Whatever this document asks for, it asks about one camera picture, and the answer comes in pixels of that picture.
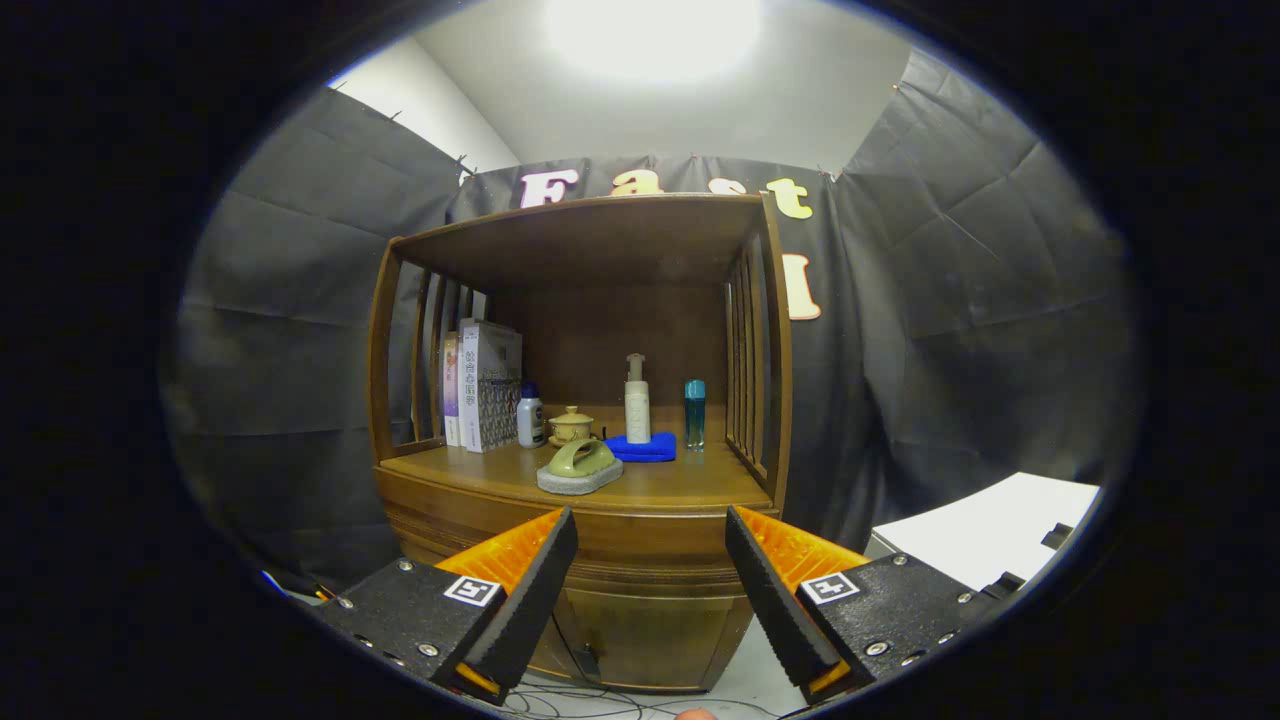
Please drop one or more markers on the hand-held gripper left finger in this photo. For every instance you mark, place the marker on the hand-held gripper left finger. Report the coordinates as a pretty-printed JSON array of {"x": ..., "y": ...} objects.
[{"x": 533, "y": 590}]

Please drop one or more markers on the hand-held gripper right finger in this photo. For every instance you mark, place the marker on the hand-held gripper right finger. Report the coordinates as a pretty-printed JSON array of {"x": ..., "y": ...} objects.
[{"x": 772, "y": 600}]

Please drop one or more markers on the brown wooden drawer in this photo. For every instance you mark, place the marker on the brown wooden drawer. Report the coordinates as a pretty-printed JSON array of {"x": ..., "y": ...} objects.
[{"x": 650, "y": 525}]

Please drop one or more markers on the wooden countertop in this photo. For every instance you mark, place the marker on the wooden countertop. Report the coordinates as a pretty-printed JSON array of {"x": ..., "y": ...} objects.
[{"x": 680, "y": 485}]

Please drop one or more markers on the brown wooden cabinet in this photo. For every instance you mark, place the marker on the brown wooden cabinet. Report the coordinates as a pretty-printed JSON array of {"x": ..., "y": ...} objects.
[{"x": 590, "y": 245}]

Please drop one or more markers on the yellow lidded teacup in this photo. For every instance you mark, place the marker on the yellow lidded teacup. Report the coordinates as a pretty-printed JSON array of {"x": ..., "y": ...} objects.
[{"x": 571, "y": 425}]

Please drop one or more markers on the white bottle blue cap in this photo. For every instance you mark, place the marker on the white bottle blue cap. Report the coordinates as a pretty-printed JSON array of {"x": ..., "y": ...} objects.
[{"x": 530, "y": 420}]

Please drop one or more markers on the blue folded cloth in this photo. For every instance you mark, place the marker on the blue folded cloth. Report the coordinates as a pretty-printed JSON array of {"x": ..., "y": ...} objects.
[{"x": 650, "y": 450}]

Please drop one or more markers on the clear blue bottle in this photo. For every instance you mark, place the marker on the clear blue bottle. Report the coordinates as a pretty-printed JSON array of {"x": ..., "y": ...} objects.
[{"x": 695, "y": 420}]

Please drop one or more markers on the thick white patterned book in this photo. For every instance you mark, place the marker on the thick white patterned book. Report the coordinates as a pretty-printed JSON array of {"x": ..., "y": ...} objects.
[{"x": 495, "y": 385}]

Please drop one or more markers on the white pump bottle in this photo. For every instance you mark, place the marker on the white pump bottle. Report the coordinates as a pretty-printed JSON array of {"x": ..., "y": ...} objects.
[{"x": 637, "y": 405}]

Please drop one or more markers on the thin white book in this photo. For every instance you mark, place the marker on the thin white book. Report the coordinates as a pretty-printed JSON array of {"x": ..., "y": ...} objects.
[{"x": 462, "y": 390}]

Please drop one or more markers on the purple book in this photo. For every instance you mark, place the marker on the purple book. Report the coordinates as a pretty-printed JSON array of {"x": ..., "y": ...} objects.
[{"x": 451, "y": 390}]

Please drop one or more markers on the white table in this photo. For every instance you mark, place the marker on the white table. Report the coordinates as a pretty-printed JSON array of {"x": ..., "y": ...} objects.
[{"x": 980, "y": 525}]

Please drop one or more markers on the black plastic part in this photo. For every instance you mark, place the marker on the black plastic part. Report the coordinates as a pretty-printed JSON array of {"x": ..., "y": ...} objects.
[
  {"x": 1004, "y": 585},
  {"x": 1056, "y": 535}
]

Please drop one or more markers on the black backdrop cloth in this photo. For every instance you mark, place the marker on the black backdrop cloth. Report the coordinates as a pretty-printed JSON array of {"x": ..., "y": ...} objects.
[{"x": 950, "y": 280}]

